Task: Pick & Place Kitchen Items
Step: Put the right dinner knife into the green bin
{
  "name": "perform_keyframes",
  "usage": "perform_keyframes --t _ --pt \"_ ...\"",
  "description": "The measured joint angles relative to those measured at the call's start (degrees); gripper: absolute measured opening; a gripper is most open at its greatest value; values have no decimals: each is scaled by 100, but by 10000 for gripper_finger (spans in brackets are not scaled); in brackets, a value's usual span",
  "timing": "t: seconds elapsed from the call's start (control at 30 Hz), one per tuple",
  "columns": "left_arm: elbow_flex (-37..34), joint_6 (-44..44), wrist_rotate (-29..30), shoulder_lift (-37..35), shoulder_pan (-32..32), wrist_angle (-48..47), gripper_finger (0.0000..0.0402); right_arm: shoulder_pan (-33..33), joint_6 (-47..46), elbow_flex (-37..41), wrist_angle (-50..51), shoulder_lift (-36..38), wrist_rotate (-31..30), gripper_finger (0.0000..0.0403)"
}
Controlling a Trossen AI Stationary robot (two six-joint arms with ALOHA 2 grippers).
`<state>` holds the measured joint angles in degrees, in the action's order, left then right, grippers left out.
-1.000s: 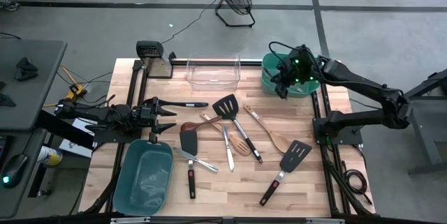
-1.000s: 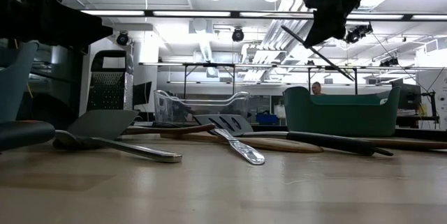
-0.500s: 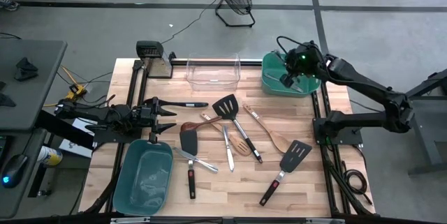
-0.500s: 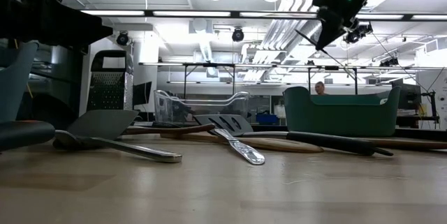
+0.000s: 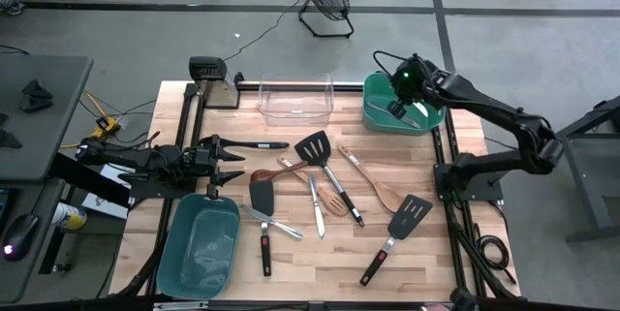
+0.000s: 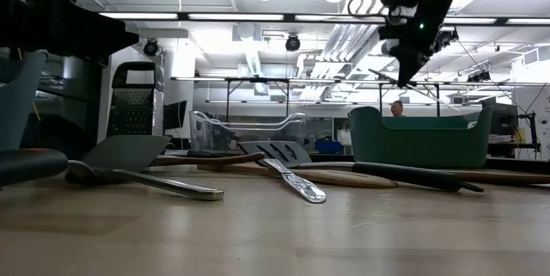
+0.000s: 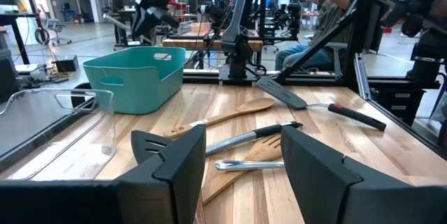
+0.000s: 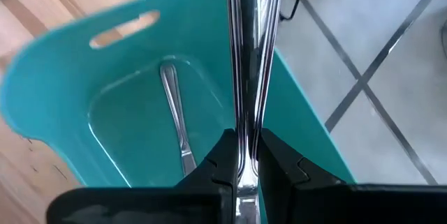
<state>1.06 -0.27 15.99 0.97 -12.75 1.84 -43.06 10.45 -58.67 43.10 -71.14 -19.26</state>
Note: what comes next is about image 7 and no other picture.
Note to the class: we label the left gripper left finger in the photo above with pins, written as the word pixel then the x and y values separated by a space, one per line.
pixel 174 182

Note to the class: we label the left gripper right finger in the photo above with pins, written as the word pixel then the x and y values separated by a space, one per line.
pixel 321 182

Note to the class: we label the light wooden spoon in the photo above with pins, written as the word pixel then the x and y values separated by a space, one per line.
pixel 255 105

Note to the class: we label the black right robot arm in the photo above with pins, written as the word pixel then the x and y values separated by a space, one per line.
pixel 237 35

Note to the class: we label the wooden background table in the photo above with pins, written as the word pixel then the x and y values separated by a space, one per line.
pixel 195 44

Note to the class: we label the slotted wooden spatula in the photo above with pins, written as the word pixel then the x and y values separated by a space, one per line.
pixel 227 178

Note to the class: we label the green plastic bin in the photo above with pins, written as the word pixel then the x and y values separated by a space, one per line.
pixel 139 91

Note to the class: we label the small black box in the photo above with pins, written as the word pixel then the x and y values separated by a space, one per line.
pixel 67 64

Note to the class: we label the grey office chair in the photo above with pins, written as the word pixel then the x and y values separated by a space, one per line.
pixel 56 28

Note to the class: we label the clear plastic bin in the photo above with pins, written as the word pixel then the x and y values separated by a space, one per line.
pixel 52 140

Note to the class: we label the black standing desk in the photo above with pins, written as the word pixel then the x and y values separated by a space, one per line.
pixel 17 16

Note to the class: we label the person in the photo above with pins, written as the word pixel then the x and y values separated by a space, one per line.
pixel 328 14

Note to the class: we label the black aluminium rig frame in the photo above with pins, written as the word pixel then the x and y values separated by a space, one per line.
pixel 361 25

